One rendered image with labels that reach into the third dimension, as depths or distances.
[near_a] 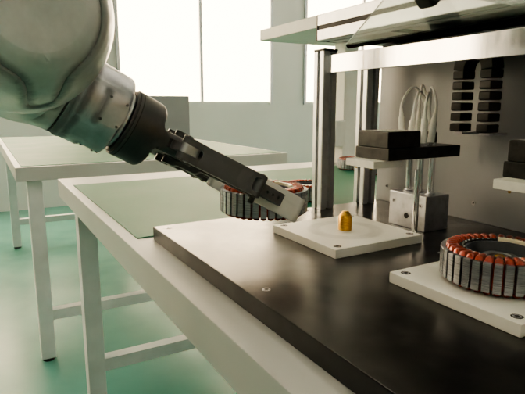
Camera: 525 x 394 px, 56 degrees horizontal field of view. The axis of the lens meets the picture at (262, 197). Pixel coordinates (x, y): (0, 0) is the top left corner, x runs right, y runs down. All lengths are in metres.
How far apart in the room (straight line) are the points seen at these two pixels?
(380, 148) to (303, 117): 5.37
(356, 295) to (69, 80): 0.33
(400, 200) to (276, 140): 5.11
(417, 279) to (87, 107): 0.37
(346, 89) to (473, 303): 1.37
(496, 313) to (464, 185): 0.44
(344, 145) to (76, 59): 1.53
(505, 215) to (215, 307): 0.50
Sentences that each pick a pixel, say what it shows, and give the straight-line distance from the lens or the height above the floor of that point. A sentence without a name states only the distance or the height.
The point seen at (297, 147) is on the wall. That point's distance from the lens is 6.05.
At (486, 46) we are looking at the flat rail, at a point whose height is 1.03.
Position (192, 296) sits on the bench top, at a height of 0.75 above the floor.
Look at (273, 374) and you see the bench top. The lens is 0.41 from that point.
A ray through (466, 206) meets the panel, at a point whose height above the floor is 0.79.
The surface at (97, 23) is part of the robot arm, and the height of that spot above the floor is 1.00.
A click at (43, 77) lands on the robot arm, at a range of 0.32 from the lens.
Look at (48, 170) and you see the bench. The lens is 1.89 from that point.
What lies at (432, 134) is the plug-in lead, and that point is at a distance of 0.79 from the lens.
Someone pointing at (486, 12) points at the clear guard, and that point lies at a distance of 0.37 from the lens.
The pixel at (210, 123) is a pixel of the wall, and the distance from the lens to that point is 5.48.
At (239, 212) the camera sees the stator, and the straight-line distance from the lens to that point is 0.59.
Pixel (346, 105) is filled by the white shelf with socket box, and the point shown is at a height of 0.96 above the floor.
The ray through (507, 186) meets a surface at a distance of 0.56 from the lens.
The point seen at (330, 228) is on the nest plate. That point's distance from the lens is 0.72.
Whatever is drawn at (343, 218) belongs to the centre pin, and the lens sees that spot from 0.70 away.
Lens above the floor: 0.96
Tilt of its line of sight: 10 degrees down
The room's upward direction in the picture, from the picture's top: straight up
